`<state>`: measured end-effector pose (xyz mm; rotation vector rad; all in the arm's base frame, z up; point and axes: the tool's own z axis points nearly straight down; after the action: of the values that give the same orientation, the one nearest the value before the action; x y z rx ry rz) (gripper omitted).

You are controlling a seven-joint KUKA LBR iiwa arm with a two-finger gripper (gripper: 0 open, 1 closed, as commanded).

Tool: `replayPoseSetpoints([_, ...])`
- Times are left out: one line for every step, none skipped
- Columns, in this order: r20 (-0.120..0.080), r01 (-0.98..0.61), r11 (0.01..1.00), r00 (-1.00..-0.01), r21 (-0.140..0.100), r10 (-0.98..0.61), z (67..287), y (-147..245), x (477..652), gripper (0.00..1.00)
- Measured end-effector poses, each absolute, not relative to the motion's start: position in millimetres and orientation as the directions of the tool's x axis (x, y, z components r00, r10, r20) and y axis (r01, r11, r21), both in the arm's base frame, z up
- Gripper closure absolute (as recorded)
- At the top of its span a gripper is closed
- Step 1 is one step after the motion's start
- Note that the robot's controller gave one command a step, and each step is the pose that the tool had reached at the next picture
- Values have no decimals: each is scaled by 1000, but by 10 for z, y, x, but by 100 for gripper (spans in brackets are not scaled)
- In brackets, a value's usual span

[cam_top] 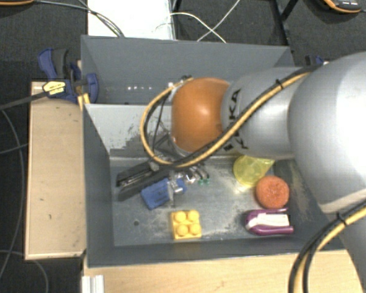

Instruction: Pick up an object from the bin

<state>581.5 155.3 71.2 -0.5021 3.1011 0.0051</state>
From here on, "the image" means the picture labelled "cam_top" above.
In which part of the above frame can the blue box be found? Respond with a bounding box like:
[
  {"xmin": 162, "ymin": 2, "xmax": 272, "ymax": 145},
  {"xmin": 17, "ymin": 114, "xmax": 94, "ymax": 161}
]
[{"xmin": 140, "ymin": 176, "xmax": 189, "ymax": 211}]

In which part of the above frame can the yellow toy brick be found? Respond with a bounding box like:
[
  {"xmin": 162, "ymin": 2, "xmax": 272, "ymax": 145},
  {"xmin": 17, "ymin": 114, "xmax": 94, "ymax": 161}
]
[{"xmin": 170, "ymin": 209, "xmax": 203, "ymax": 241}]

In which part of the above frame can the grey metal bin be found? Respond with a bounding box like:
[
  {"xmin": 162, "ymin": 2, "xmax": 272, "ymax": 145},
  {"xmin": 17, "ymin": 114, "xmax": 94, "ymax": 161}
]
[{"xmin": 80, "ymin": 34, "xmax": 350, "ymax": 268}]

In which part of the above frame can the clear yellow plastic disc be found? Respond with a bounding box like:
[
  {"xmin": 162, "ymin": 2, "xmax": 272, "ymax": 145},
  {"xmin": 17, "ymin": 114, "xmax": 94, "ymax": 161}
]
[{"xmin": 232, "ymin": 154, "xmax": 276, "ymax": 189}]

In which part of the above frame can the orange round sponge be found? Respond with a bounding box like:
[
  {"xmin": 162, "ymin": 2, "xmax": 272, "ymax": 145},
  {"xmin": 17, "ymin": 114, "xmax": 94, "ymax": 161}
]
[{"xmin": 254, "ymin": 175, "xmax": 291, "ymax": 211}]

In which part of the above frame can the purple and white tool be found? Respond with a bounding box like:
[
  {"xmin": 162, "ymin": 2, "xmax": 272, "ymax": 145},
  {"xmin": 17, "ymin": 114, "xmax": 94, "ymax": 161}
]
[{"xmin": 244, "ymin": 207, "xmax": 295, "ymax": 236}]

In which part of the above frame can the pale wood board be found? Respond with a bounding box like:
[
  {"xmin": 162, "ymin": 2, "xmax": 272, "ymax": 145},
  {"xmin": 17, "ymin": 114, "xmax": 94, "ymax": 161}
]
[{"xmin": 24, "ymin": 81, "xmax": 88, "ymax": 261}]

